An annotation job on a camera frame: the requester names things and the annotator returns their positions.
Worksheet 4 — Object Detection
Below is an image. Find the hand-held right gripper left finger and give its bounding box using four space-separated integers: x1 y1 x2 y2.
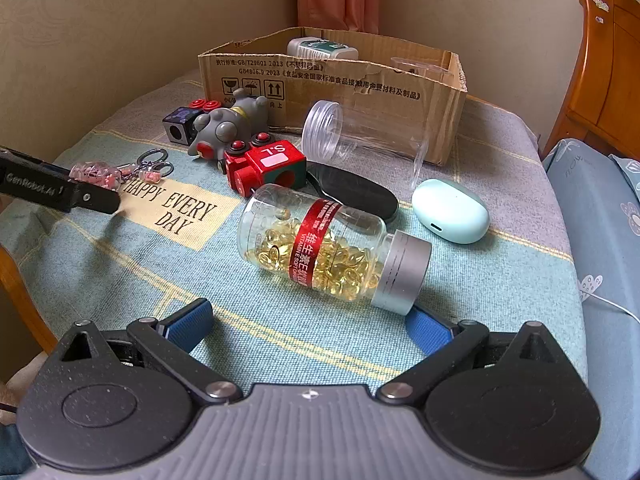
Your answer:
49 297 243 407

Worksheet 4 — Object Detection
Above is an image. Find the pink charm keychain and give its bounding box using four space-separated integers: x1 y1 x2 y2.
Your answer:
69 148 175 193

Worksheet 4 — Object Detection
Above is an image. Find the thin white cable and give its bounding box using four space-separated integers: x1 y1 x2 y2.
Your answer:
577 294 640 322

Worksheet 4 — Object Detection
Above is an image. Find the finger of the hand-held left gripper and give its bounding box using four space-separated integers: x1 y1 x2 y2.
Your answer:
0 146 70 180
0 169 122 216

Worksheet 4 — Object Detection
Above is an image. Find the wide clear plastic jar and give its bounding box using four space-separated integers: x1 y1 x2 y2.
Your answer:
389 56 453 87

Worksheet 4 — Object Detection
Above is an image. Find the long clear plastic jar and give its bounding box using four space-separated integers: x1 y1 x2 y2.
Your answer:
301 99 432 192

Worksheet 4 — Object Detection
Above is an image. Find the brown cardboard box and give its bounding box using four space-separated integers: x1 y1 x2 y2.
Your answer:
197 26 468 167

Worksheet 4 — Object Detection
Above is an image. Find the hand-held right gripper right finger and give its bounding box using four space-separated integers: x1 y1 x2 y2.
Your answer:
376 305 567 407

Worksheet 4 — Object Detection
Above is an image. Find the blue checked tablecloth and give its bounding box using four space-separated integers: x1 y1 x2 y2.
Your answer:
0 67 588 411

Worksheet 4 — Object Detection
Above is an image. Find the mint green earbuds case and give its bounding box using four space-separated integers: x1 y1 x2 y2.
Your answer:
410 178 490 245

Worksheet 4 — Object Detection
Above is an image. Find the grey animal toy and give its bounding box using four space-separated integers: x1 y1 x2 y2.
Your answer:
187 88 269 162

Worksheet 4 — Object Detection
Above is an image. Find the glass bottle of yellow capsules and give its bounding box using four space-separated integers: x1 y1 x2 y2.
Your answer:
236 183 433 316

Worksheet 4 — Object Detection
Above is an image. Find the blue floral bedding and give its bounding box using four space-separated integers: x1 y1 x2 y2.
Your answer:
541 137 640 480

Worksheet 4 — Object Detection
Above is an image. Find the white green-labelled box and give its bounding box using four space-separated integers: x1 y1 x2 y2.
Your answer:
286 37 359 61

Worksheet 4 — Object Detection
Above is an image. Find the black oval case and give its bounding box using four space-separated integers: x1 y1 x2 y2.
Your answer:
305 161 400 224

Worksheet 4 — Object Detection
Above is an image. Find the wooden bed headboard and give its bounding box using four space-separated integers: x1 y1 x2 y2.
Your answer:
542 0 640 161

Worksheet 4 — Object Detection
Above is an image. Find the dark blue cube toy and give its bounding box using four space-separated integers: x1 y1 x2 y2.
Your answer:
162 98 222 143

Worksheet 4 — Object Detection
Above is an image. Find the red cube toy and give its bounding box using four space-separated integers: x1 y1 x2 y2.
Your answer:
223 132 307 197

